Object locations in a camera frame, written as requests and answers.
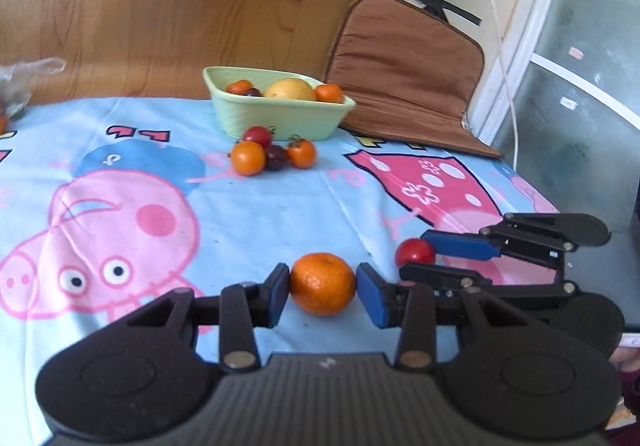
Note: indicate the wood-pattern vinyl sheet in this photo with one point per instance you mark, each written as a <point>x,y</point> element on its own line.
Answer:
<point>175,1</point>

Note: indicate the mandarin orange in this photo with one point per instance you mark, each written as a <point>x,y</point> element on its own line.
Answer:
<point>321,283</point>
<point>329,94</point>

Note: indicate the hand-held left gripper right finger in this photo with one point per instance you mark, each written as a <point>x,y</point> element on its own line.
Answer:
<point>371,297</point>

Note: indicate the printed cartoon blanket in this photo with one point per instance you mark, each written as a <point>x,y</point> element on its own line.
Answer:
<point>300,206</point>

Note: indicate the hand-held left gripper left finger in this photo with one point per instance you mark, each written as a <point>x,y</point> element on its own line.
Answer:
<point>277,292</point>

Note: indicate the yellow round fruit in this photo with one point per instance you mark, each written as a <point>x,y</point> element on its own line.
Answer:
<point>290,90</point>

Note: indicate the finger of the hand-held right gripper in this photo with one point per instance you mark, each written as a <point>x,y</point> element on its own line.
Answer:
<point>445,276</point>
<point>460,246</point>

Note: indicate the red cherry tomato with stem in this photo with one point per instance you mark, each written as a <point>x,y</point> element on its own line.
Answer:
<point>257,134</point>

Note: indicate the brown seat cushion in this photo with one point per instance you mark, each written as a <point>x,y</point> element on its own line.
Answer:
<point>405,71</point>

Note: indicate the purple cherry tomato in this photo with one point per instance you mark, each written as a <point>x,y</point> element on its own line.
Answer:
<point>253,92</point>
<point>276,158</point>

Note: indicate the white door frame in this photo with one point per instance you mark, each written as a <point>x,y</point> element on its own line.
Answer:
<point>530,46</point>

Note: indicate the clear plastic bag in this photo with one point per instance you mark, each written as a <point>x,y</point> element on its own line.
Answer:
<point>25,81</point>

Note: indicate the light green plastic basket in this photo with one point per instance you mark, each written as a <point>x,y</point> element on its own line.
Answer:
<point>270,118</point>

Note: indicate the orange cherry tomato with stem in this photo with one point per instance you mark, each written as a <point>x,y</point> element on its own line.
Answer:
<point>302,153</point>

